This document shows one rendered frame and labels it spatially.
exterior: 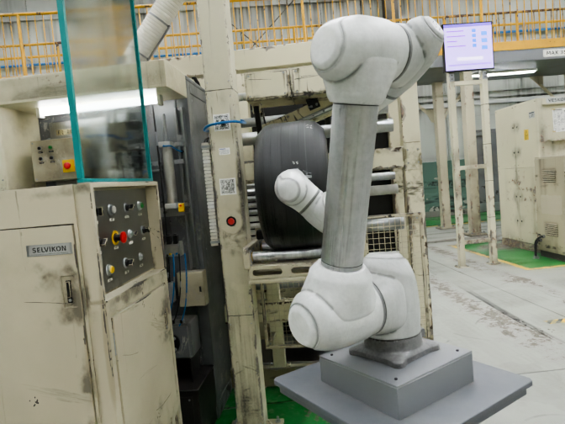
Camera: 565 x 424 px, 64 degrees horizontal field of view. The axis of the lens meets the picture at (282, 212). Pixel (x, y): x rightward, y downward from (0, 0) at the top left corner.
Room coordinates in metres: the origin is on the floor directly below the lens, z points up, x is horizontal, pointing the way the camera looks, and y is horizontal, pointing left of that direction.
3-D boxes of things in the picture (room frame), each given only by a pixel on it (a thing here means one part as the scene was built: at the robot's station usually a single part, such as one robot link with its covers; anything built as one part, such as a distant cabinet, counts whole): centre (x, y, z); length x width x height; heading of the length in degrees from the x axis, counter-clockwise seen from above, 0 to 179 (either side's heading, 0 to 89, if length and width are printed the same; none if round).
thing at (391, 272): (1.21, -0.26, 0.90); 0.18 x 0.16 x 0.22; 127
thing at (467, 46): (5.39, -2.33, 2.60); 0.60 x 0.05 x 0.55; 93
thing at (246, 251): (2.14, 0.15, 0.90); 0.40 x 0.03 x 0.10; 174
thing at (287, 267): (1.98, -0.01, 0.83); 0.36 x 0.09 x 0.06; 84
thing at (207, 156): (2.11, 0.32, 1.19); 0.05 x 0.04 x 0.48; 174
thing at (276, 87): (2.40, -0.18, 1.71); 0.61 x 0.25 x 0.15; 84
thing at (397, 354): (1.23, -0.29, 0.76); 0.22 x 0.18 x 0.06; 127
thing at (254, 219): (2.52, 0.15, 1.05); 0.20 x 0.15 x 0.30; 84
